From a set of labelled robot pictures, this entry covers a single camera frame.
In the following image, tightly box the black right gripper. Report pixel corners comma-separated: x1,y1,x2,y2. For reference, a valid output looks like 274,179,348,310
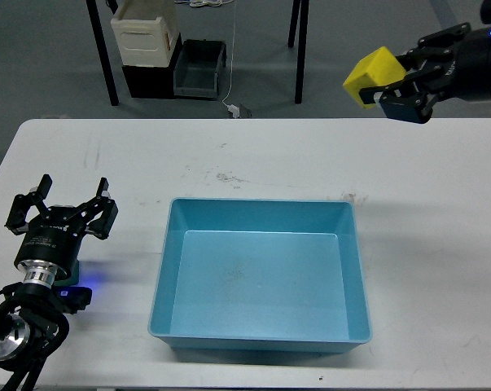
359,1,491,124

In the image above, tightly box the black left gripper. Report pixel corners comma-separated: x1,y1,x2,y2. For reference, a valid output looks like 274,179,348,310
5,174,118,281

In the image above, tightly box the yellow block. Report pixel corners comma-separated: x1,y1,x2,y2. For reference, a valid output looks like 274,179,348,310
343,46,407,109

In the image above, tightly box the green block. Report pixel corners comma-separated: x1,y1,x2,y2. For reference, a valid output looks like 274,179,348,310
68,261,80,286

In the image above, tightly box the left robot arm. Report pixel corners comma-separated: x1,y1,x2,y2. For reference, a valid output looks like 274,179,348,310
0,174,118,390

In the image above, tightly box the light blue plastic box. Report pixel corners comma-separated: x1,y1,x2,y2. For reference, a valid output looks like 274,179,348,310
148,198,372,354

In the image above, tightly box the black table leg right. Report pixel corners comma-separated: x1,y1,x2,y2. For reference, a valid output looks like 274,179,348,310
287,0,309,104

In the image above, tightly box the black table leg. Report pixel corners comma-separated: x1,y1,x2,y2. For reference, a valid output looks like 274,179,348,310
85,0,119,106
287,0,309,104

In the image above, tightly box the black crate under cream crate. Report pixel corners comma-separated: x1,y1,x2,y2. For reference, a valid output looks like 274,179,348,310
122,35,183,99

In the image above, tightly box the white power adapter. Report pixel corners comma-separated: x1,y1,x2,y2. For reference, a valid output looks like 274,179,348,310
226,104,240,119

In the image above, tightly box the grey open bin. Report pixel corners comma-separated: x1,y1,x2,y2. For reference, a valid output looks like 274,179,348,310
173,39,226,100

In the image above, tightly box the black table leg left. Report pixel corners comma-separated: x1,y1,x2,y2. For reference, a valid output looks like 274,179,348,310
85,0,119,106

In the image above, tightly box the cream plastic crate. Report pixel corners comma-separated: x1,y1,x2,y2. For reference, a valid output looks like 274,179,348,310
111,0,179,68

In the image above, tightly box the white hanging cable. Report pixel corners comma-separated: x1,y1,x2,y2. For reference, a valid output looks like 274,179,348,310
221,0,236,108

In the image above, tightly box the white cable bundle on floor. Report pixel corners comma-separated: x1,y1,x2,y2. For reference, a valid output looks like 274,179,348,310
175,0,234,10

